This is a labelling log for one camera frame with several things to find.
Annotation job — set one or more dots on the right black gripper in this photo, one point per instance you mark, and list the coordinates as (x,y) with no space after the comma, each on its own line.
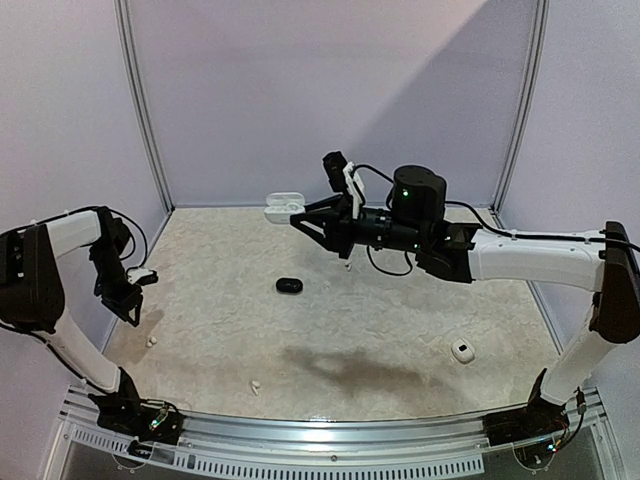
(345,230)

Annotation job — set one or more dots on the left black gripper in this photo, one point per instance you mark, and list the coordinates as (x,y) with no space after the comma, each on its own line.
(120,304)

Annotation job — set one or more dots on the white oval charging case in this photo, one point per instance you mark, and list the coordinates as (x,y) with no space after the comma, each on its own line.
(281,206)

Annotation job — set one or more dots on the black oval charging case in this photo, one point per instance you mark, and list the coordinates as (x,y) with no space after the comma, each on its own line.
(288,285)

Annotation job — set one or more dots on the white stem earbud front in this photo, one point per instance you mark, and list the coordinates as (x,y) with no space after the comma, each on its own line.
(255,387)

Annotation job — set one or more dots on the white case with black window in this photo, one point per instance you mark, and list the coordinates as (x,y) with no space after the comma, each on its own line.
(462,351)

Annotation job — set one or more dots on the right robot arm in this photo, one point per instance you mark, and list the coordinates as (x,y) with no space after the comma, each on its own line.
(602,262)

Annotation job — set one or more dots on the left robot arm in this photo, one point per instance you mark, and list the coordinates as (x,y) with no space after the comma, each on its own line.
(33,300)

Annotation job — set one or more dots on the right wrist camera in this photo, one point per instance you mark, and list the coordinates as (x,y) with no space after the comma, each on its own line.
(343,178)

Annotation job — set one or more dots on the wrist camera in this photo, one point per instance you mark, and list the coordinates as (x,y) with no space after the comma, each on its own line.
(343,178)
(142,276)

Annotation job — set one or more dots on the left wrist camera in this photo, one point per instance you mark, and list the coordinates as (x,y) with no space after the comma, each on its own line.
(142,276)

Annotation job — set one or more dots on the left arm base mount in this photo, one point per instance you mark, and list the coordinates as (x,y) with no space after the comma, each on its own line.
(147,420)

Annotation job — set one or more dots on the right aluminium frame post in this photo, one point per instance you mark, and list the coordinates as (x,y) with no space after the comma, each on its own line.
(526,94)

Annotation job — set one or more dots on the aluminium frame post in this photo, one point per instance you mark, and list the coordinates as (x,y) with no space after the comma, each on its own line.
(136,85)
(526,94)

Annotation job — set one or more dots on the aluminium front rail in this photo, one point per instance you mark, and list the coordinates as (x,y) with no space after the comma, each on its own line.
(223,447)

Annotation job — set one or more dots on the left aluminium frame post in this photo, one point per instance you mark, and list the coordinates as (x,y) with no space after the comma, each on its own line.
(136,85)

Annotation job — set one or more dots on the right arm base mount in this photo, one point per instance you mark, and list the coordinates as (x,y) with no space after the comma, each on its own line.
(537,418)

